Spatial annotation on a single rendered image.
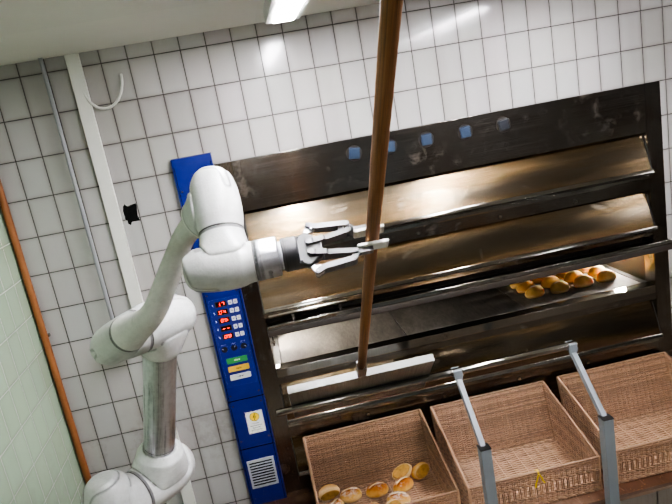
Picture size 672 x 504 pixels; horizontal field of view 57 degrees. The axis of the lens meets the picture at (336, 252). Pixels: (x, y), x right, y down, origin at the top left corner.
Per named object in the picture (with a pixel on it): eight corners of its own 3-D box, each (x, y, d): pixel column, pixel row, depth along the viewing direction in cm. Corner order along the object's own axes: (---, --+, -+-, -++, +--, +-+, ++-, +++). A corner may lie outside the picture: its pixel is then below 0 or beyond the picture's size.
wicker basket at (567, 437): (435, 458, 291) (427, 405, 285) (549, 431, 297) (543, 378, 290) (471, 524, 244) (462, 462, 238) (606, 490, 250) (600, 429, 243)
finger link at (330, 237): (307, 253, 139) (305, 248, 140) (353, 236, 141) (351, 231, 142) (307, 244, 136) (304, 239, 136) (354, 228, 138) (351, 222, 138)
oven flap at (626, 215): (265, 314, 265) (255, 268, 268) (652, 231, 284) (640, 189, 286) (264, 314, 261) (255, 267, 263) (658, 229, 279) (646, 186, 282)
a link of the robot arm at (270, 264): (261, 288, 138) (287, 282, 139) (256, 269, 130) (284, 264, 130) (254, 252, 142) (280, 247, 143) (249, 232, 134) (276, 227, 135)
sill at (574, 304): (276, 373, 279) (275, 364, 278) (648, 289, 297) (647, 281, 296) (277, 378, 273) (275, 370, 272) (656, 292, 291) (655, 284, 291)
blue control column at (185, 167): (263, 419, 481) (201, 141, 431) (284, 414, 483) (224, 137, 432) (277, 611, 295) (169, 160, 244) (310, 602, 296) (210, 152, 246)
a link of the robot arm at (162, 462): (121, 498, 210) (171, 462, 227) (153, 524, 202) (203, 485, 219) (114, 301, 177) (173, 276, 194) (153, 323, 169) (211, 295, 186)
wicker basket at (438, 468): (311, 489, 285) (300, 435, 278) (429, 459, 291) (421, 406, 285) (326, 562, 238) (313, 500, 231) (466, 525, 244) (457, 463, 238)
